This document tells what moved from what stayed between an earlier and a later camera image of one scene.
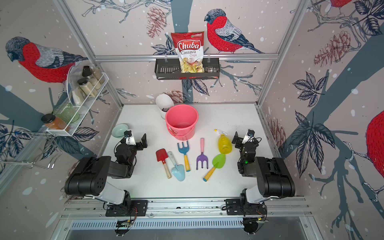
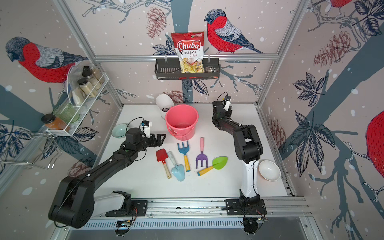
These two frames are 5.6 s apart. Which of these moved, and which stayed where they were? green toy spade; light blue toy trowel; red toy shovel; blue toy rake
Moved: green toy spade
Stayed: red toy shovel; light blue toy trowel; blue toy rake
